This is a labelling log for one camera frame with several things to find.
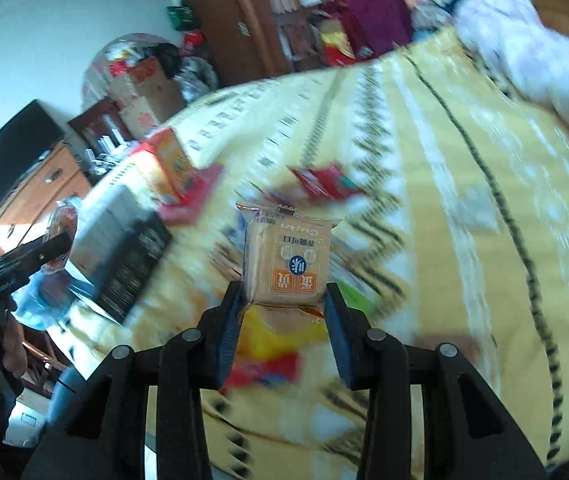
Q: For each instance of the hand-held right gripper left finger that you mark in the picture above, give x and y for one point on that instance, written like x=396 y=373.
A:
x=229 y=335

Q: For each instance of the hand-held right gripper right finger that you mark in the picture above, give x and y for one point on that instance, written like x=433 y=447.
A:
x=339 y=340

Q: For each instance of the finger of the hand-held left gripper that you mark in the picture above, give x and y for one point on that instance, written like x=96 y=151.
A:
x=34 y=255

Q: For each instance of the orange cracker packet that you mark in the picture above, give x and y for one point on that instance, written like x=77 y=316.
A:
x=284 y=260

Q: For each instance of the yellow snack packet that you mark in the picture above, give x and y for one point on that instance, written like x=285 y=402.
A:
x=269 y=335

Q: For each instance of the clear blue plastic bag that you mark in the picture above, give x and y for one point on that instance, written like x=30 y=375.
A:
x=44 y=295

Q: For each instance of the red orange snack packet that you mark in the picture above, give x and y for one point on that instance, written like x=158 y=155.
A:
x=264 y=372

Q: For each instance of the wooden dresser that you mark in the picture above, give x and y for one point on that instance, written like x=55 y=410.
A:
x=39 y=185

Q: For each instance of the black box with icons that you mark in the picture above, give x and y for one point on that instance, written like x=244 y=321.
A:
x=134 y=260

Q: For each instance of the black television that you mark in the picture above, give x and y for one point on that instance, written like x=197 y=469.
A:
x=9 y=140

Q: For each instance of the flat red box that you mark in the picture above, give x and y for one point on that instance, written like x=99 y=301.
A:
x=189 y=205

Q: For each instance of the dark wooden stand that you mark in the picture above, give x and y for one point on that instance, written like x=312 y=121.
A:
x=99 y=127

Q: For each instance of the orange cardboard box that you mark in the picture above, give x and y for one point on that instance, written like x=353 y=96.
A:
x=174 y=160

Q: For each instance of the whitish snack packet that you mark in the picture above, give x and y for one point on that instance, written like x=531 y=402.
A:
x=472 y=210

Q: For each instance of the yellow patterned blanket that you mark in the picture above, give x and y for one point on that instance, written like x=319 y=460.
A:
x=414 y=160

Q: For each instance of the brown cardboard box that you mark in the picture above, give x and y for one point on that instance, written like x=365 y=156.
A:
x=149 y=90

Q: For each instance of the green box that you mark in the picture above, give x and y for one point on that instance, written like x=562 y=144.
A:
x=182 y=17

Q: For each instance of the wooden wardrobe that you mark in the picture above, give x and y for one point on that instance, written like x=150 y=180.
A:
x=244 y=20

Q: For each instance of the maroon cloth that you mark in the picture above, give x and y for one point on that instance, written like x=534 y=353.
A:
x=374 y=10

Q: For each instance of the lilac floral duvet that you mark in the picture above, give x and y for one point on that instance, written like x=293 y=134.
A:
x=514 y=50

